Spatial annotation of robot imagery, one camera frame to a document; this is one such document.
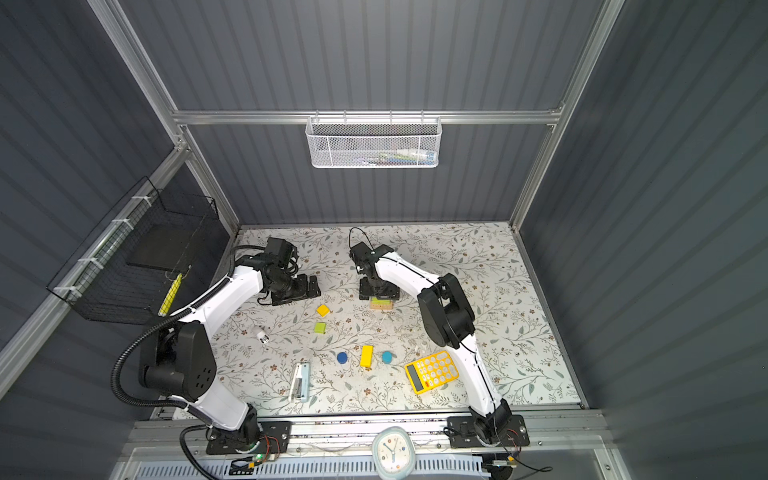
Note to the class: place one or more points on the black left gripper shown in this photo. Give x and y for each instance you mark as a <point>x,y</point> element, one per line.
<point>302,291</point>

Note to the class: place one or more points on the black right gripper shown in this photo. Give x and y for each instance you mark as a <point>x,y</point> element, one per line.
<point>364,292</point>

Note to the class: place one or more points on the natural wood block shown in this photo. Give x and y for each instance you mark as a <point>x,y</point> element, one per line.
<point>382,306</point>

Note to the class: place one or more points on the yellow cube block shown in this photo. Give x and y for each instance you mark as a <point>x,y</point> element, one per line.
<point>323,310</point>

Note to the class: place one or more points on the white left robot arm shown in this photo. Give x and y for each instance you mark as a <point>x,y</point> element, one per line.
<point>178,361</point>

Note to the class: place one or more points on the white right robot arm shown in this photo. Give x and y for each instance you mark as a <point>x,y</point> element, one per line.
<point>448,320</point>

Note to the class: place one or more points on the long yellow block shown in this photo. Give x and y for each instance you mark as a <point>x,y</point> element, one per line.
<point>366,356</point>

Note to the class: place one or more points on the yellow calculator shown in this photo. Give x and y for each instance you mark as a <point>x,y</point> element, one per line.
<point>431,372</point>

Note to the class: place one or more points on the yellow green marker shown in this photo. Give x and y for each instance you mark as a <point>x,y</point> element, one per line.
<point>170,296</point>

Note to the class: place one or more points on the white stapler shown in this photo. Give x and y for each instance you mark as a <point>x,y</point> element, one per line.
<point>299,390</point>

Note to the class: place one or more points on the white analog clock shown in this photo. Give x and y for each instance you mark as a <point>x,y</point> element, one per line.
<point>393,453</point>

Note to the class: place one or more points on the white wire basket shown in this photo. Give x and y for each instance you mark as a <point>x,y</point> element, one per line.
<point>379,144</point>

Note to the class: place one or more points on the black wire basket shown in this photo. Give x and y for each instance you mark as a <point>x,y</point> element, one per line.
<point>124,275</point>

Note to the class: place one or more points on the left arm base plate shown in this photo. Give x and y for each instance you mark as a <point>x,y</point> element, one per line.
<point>270,437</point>

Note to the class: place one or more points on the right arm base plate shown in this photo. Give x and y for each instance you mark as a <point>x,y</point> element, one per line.
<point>460,431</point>

